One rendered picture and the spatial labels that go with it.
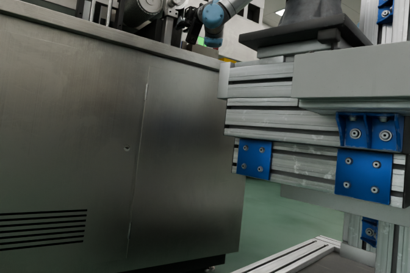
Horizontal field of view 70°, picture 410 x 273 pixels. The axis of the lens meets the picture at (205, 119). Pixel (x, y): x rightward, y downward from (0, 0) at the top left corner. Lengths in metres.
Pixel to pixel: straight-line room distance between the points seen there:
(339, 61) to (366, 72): 0.04
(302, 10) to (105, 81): 0.64
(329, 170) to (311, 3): 0.33
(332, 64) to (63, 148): 0.79
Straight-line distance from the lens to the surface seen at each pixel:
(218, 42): 1.20
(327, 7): 0.67
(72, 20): 1.00
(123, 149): 1.03
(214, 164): 1.22
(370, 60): 0.45
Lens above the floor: 0.59
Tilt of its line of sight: 3 degrees up
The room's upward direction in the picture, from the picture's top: 6 degrees clockwise
